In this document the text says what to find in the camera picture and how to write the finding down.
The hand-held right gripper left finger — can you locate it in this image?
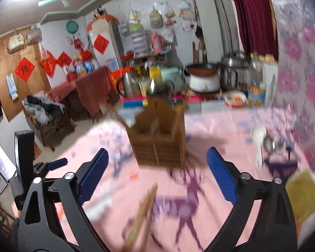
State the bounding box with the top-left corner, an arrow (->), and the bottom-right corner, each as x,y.
17,148 -> 109,252

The red diamond paper on door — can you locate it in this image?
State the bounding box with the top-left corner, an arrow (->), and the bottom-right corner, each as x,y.
15,57 -> 35,82

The woven hanging basket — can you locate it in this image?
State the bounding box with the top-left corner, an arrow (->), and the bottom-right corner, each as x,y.
7,30 -> 25,54
26,25 -> 42,45

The red plastic bag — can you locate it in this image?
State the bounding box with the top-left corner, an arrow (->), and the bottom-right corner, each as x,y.
39,46 -> 57,78

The white electric cooker base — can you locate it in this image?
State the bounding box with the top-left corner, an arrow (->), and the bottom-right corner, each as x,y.
189,71 -> 221,93

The dark blue cloth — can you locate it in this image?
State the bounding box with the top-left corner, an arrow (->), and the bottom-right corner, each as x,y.
262,157 -> 297,179

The red diamond paper on fridge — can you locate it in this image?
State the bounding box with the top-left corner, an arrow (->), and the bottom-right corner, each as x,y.
93,34 -> 109,55

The red cloth covered table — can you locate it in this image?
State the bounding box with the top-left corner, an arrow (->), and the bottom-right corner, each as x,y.
48,66 -> 112,122

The pink deer print tablecloth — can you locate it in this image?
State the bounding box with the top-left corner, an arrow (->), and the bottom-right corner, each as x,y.
45,108 -> 313,252

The silver electric pressure cooker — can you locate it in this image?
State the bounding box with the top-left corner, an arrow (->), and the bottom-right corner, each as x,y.
220,54 -> 251,91

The red and white bowl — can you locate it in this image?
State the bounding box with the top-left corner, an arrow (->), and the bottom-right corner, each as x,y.
224,91 -> 247,108

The olive green towel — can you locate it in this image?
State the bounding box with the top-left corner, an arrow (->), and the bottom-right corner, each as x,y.
286,171 -> 315,223

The white plastic rice spoon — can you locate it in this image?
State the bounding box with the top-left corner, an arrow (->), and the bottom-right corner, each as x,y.
251,125 -> 267,167

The red diamond paper on wall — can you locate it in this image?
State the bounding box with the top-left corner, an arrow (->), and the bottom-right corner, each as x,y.
56,52 -> 72,68

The dark sauce bottle yellow cap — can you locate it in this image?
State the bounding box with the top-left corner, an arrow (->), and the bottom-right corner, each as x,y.
146,67 -> 174,105

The wooden chair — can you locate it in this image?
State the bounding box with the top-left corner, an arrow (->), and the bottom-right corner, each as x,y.
24,105 -> 75,151

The stacked plastic drawer unit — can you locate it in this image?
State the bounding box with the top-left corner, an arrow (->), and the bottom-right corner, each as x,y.
130,24 -> 150,57

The pile of wooden chopsticks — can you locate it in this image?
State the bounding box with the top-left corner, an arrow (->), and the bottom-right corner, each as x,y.
122,182 -> 158,252

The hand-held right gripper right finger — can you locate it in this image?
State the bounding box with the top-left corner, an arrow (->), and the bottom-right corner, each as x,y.
206,147 -> 298,252

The green round plate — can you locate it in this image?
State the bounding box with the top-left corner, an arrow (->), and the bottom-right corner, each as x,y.
66,20 -> 79,33

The mint green appliance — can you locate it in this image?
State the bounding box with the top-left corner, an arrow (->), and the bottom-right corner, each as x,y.
160,67 -> 185,91

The yellow cooking oil bottle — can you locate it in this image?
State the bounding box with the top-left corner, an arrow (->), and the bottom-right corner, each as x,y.
73,55 -> 86,78

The beige hanging bag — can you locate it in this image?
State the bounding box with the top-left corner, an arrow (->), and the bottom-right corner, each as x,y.
150,4 -> 163,28

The wooden slatted utensil holder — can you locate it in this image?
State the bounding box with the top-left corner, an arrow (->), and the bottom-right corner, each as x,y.
126,94 -> 187,168

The white fridge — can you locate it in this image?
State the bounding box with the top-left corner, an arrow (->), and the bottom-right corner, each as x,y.
88,18 -> 124,71

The pile of grey black clothes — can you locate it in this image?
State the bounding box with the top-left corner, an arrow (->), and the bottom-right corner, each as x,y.
24,95 -> 66,124

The stainless steel electric kettle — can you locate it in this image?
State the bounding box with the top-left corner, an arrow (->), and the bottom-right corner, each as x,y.
116,72 -> 141,97

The pink floral plastic sheet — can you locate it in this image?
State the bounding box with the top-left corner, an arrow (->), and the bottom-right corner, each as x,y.
265,0 -> 315,163

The maroon curtain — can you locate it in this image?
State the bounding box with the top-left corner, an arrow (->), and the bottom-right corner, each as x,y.
227,0 -> 279,62

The metal spoon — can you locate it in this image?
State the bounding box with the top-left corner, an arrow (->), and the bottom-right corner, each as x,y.
262,134 -> 284,154

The brown frying pan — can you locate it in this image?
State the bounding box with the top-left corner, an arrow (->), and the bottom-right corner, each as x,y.
185,62 -> 219,76

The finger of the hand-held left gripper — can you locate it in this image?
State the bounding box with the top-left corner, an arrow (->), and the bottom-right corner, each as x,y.
33,157 -> 68,174

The clear plastic oil bottle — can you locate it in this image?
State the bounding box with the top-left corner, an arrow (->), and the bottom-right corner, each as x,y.
248,54 -> 267,108

